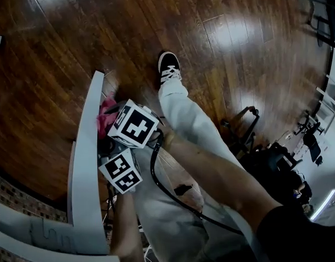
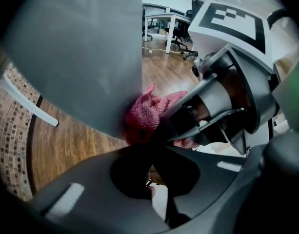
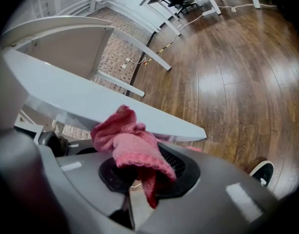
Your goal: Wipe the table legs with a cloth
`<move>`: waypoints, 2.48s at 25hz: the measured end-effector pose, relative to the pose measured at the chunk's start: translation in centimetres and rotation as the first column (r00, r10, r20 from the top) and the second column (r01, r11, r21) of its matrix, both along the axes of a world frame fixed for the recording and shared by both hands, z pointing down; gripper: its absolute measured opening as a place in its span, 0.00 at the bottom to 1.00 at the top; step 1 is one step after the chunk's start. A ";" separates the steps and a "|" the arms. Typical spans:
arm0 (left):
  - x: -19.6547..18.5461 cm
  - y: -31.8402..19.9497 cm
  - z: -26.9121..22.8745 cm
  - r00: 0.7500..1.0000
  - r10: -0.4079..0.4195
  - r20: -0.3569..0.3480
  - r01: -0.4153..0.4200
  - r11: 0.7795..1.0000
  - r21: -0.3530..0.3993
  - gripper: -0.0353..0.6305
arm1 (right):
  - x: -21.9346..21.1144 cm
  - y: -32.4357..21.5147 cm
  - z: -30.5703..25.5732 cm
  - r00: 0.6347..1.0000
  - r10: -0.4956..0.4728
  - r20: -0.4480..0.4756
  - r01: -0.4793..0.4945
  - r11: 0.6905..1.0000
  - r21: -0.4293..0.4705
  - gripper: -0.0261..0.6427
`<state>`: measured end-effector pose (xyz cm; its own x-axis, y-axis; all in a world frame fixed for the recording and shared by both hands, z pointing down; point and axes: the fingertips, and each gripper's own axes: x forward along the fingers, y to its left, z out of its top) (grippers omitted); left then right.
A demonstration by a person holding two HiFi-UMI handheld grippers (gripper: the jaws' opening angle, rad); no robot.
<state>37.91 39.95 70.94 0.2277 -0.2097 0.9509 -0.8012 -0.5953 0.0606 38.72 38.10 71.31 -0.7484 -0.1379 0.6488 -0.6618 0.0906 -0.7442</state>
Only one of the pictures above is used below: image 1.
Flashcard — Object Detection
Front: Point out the person's left forearm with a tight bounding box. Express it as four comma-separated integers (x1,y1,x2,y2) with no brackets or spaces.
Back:
109,192,145,262

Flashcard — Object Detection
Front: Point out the ceiling light strip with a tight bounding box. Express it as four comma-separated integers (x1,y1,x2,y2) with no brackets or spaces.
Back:
310,188,335,221

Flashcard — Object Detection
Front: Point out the black office chair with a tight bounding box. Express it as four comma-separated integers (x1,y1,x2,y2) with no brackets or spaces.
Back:
220,105,306,182

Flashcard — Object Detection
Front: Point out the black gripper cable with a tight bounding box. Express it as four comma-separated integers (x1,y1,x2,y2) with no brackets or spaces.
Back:
150,129,244,236

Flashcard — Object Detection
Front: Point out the person's right forearm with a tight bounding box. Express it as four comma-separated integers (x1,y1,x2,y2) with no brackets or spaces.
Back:
161,129,283,230

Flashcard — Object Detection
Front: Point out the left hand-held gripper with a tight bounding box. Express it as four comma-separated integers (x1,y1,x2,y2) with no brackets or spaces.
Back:
97,142,144,195

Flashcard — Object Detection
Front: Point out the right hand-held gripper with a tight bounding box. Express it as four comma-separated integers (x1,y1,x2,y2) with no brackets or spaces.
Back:
105,98,165,150

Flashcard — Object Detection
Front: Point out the white table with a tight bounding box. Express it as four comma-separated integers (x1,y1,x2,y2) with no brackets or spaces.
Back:
0,35,111,256

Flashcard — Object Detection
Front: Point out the pink cloth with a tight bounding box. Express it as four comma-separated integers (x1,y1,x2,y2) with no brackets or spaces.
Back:
96,91,119,141

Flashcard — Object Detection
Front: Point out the person's black shirt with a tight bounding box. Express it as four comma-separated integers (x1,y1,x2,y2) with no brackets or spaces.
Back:
255,205,335,262

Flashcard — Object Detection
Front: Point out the person's right shoe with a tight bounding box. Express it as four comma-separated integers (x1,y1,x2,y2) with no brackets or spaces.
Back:
157,51,183,91

